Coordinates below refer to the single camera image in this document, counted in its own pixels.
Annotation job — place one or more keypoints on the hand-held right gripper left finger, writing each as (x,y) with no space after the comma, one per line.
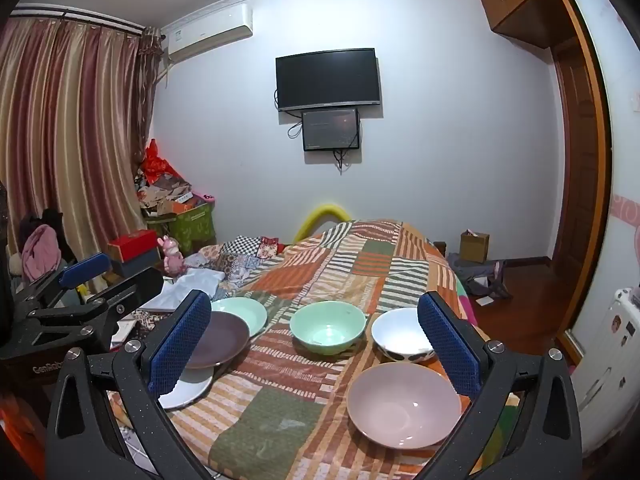
(180,345)

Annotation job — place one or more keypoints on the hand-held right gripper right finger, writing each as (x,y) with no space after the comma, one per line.
(450,345)

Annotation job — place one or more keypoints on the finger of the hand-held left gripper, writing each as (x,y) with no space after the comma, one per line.
(135,287)
(85,267)

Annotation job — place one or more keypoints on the dark brown plate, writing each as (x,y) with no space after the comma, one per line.
(220,337)

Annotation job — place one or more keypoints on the white plate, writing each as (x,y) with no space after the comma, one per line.
(192,385)

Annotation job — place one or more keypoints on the white bowl with dark spots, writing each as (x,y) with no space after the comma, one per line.
(400,332)

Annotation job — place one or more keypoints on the green plate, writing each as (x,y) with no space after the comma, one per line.
(245,310)

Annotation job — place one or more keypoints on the pink bowl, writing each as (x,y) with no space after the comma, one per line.
(400,405)

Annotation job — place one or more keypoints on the green bowl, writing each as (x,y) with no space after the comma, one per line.
(327,330)

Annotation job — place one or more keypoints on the dark grey box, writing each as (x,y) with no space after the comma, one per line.
(140,265)

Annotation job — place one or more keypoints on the red box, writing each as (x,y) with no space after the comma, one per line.
(132,242)

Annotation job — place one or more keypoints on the pink cloth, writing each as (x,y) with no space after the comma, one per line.
(40,255)

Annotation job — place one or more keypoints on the pink toy figure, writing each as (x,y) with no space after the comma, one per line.
(171,257)

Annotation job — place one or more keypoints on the black clothing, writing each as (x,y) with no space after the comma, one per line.
(52,220)

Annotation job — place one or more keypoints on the light blue cloth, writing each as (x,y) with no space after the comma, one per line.
(200,282)

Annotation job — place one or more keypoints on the grey bag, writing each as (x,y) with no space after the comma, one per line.
(475,272)

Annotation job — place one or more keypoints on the green storage box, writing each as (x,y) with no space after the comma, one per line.
(195,225)

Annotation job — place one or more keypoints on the brown cardboard box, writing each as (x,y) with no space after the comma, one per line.
(475,247)

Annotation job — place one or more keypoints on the checked patchwork quilt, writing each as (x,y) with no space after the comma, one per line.
(240,255)

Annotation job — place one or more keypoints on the pink flat case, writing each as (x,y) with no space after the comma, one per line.
(206,195)

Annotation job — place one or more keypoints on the red plastic bag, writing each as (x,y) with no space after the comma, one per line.
(155,160)

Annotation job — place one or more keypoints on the striped brown curtain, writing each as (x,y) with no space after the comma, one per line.
(75,135)

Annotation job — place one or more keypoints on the striped patchwork blanket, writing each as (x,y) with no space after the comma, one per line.
(300,410)

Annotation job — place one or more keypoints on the white appliance with stickers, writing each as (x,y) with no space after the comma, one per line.
(610,360)

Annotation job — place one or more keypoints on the yellow foam tube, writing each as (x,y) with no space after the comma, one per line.
(320,210)

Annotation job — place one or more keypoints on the wooden door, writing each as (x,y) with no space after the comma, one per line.
(575,160)

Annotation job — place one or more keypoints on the dark curtain rod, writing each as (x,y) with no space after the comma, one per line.
(75,16)

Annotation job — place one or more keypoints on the white air conditioner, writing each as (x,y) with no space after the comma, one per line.
(210,35)

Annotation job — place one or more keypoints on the wooden overhead cabinet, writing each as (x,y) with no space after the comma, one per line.
(515,5)

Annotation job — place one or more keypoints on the small black wall monitor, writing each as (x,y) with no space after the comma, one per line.
(330,130)

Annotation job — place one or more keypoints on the black wall television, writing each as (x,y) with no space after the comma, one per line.
(327,80)

